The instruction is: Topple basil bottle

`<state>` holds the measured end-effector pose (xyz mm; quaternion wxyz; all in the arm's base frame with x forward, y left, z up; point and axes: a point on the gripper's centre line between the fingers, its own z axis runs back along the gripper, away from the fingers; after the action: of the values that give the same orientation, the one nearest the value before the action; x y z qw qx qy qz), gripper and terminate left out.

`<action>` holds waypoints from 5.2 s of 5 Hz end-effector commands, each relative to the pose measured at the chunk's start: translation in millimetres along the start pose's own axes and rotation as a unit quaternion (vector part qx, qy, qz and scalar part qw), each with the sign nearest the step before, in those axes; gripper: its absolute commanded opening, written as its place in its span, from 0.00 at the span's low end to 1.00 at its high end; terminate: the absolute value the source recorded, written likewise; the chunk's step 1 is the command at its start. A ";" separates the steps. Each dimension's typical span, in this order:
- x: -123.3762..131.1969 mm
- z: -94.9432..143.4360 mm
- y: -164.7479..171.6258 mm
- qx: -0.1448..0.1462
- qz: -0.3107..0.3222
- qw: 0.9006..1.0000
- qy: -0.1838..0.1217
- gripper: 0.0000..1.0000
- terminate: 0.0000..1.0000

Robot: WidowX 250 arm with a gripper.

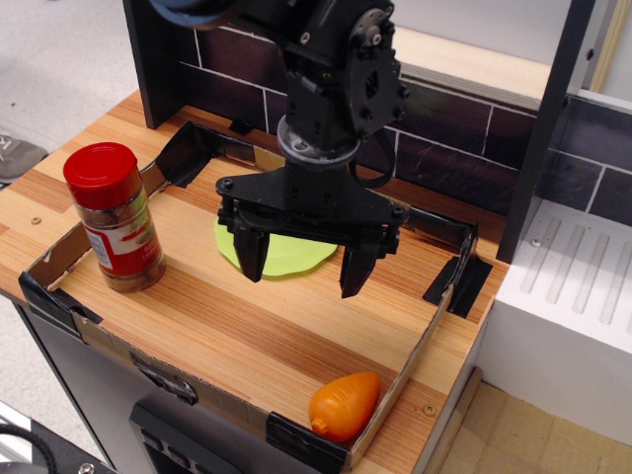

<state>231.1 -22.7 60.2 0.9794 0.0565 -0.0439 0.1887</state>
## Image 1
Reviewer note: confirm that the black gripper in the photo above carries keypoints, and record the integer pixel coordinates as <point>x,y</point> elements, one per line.
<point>324,206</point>

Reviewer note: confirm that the red-capped basil spice bottle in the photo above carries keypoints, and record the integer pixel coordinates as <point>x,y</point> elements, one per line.
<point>109,195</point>

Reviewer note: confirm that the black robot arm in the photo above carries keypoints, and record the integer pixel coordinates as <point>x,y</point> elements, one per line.
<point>343,88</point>

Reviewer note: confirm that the cardboard fence with black tape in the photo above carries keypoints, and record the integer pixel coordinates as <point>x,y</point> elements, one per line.
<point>233,363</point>

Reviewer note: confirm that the green plastic plate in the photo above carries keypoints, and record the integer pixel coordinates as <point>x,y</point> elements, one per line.
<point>287,256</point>

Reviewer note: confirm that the orange toy carrot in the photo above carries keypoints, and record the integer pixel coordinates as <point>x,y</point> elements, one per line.
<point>340,408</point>

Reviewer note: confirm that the black toy oven panel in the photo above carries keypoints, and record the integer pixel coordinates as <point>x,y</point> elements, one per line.
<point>169,450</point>

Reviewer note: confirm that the light wooden shelf board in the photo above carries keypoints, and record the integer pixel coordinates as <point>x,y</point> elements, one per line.
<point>471,69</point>

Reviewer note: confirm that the dark left side panel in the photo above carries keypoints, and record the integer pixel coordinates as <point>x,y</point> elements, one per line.
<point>156,61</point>

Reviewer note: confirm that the white toy sink drainboard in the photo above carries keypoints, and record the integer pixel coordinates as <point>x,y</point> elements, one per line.
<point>559,332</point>

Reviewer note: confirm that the grey sneaker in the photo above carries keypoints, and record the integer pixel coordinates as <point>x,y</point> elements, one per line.
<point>18,157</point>

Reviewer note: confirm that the dark shelf upright post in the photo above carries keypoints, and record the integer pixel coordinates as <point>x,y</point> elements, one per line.
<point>575,59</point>

